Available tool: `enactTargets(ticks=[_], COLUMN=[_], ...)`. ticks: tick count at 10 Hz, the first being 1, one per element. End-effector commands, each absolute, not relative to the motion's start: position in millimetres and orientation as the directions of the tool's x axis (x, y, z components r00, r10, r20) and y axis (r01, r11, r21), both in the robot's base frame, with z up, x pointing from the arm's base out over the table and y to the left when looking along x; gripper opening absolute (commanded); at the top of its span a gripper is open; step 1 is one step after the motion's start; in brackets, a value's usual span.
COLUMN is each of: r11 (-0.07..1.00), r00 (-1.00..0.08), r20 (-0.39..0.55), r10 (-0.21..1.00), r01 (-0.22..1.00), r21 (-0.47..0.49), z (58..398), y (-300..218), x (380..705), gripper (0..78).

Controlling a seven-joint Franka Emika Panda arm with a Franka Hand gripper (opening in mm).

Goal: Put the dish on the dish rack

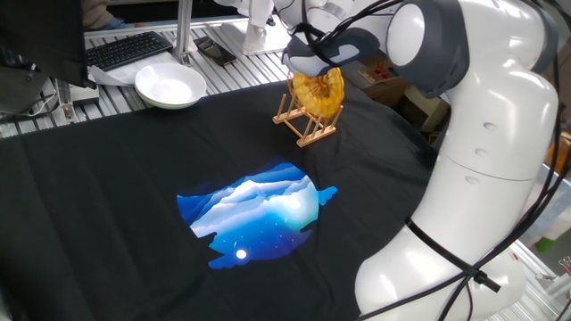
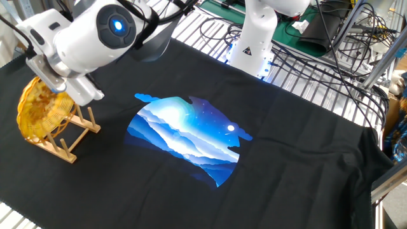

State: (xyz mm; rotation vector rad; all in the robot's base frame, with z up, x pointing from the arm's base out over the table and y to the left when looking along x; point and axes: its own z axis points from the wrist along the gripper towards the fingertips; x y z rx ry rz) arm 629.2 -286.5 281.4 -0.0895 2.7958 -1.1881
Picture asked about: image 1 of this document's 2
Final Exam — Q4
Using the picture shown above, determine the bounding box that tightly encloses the orange woven basket dish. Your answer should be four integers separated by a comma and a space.
287, 66, 346, 120

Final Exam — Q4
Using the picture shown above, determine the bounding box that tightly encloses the wooden peg dish rack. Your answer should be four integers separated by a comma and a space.
272, 82, 344, 149

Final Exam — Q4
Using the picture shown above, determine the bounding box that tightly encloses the colourful paint set box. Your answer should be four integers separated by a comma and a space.
358, 61, 401, 86

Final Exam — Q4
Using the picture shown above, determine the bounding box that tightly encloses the black smartphone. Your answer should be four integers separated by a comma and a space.
192, 36, 238, 68

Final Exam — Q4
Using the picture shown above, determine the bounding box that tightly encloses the white bowl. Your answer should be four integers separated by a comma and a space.
134, 62, 208, 111

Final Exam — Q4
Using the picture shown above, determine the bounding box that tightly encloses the brown cardboard box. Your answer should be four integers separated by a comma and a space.
354, 57, 451, 134

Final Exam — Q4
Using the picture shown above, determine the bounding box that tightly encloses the black cloth with blue print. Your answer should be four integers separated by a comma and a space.
0, 79, 441, 321

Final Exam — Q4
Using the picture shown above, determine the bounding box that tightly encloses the white paper sheet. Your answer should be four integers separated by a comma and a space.
87, 50, 179, 87

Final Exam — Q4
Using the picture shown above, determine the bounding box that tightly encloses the black keyboard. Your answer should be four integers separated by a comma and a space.
85, 30, 174, 73

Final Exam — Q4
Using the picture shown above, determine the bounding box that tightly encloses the person in brown top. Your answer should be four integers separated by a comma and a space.
81, 0, 128, 31

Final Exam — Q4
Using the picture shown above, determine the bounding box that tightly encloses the grey monitor base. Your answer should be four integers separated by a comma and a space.
0, 66, 53, 118

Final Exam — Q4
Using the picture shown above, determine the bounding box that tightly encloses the green plastic object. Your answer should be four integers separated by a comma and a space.
534, 237, 558, 253

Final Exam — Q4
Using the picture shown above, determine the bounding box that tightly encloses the black monitor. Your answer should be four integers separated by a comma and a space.
0, 0, 97, 89

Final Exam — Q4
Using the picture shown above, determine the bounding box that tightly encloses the metal base plate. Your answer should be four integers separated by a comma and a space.
217, 14, 305, 57

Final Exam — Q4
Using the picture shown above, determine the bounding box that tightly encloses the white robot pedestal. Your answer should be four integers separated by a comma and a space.
240, 0, 278, 53

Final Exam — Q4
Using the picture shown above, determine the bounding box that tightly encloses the aluminium extrusion post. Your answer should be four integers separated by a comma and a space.
172, 0, 198, 67

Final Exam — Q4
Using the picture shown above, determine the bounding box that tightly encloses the small aluminium bracket post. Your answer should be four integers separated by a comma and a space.
55, 78, 78, 124

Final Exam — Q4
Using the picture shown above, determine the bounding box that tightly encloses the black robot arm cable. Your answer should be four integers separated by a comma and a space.
285, 0, 571, 321

